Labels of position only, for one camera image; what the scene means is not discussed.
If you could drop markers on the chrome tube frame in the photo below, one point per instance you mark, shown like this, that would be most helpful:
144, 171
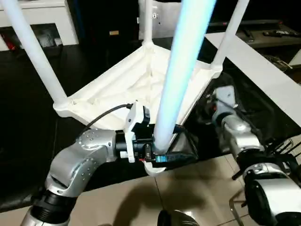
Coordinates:
235, 207

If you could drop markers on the black work mat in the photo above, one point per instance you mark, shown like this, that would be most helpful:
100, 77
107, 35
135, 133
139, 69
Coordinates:
23, 106

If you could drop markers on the black stand leg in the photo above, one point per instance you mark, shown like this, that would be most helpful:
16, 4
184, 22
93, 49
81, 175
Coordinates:
237, 176

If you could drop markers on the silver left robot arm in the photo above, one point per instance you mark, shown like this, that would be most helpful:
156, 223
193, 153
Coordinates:
77, 153

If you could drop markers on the grey cushion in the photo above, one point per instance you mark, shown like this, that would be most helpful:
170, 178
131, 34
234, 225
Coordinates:
162, 26

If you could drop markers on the black bar with red light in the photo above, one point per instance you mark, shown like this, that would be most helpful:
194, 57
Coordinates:
247, 22

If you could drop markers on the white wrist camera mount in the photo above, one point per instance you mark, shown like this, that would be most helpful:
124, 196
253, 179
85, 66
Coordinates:
134, 117
225, 94

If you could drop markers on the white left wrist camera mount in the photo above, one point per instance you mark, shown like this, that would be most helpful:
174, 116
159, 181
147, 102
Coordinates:
134, 117

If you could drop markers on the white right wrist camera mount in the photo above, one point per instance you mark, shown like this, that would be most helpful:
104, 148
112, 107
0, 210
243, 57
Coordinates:
225, 94

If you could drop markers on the white sideboard with glass doors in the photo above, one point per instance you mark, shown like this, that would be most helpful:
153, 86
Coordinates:
47, 14

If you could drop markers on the white plastic table leg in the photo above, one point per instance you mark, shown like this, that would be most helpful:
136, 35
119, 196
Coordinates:
232, 30
148, 21
183, 70
35, 51

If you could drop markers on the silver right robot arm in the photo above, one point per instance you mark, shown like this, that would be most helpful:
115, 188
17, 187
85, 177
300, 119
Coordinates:
242, 136

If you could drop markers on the black cabinet with gold label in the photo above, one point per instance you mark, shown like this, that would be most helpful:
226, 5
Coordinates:
105, 21

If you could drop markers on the red bottle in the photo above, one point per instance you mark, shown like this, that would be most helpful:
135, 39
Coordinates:
8, 42

